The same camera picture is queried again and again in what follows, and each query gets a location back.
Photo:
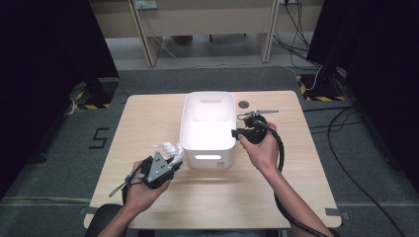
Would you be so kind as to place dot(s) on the black chair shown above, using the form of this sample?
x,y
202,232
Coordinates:
x,y
102,217

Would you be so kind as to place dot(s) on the wall power outlet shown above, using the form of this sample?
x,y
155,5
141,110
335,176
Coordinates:
x,y
145,4

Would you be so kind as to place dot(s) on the dark round table grommet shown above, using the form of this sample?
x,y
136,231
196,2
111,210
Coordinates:
x,y
243,104

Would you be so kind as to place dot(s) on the stand base with hazard tape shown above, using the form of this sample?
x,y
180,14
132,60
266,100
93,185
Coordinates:
x,y
99,95
321,89

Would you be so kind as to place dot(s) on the grey floor tape strip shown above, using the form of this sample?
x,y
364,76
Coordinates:
x,y
334,212
88,210

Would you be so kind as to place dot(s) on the person's right hand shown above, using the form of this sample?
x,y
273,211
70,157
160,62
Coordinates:
x,y
263,154

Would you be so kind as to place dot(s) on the black curtain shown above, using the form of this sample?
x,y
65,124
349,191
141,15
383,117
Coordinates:
x,y
388,82
39,82

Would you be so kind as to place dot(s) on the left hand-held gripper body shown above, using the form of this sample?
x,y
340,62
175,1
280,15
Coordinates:
x,y
158,169

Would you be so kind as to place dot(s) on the person's left hand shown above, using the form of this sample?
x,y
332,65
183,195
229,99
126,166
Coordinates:
x,y
143,197

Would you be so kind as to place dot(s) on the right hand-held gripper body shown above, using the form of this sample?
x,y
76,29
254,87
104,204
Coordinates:
x,y
256,130

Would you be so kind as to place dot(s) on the brown box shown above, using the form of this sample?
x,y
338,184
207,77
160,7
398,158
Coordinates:
x,y
182,39

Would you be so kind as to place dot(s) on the white plastic bin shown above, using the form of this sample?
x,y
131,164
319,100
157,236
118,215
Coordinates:
x,y
201,164

